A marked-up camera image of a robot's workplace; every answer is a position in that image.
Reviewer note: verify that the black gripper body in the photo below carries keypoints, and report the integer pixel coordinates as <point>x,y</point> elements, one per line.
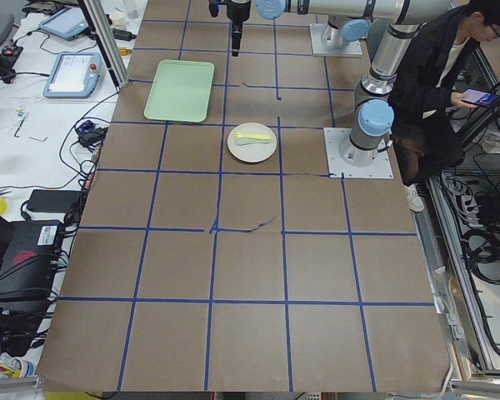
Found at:
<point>237,10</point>

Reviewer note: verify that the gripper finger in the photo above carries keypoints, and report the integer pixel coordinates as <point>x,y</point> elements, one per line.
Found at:
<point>236,36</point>

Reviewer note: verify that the yellow plastic fork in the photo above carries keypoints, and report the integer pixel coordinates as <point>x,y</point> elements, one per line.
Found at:
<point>258,137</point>

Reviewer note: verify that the pale green plastic spoon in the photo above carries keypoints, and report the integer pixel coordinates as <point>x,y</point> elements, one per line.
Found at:
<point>243,141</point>

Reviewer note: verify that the white round plate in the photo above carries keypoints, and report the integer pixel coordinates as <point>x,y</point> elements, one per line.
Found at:
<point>255,153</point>

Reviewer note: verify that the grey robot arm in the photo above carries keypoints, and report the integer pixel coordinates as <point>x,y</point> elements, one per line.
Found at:
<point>404,18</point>
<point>343,30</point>

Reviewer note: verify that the light green tray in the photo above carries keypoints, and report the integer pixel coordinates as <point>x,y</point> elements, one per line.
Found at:
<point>180,91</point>

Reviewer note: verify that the black power adapter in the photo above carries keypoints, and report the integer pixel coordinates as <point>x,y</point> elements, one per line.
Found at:
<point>123,35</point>

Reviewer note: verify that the blue teach pendant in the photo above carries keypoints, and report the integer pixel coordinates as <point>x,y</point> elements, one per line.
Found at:
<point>74,75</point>
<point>68,23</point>

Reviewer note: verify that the seated person in black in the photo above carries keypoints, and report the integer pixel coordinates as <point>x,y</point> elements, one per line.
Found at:
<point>423,138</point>

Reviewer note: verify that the black smartphone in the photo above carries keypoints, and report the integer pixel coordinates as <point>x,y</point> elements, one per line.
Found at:
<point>479,98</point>

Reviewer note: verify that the black computer box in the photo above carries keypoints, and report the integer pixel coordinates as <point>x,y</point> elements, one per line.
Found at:
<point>28,267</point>

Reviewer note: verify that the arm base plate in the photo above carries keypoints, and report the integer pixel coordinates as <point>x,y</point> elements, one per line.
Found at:
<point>344,160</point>
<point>353,50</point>

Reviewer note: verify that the aluminium frame post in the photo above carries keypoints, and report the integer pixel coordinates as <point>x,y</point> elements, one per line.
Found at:
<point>100,29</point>

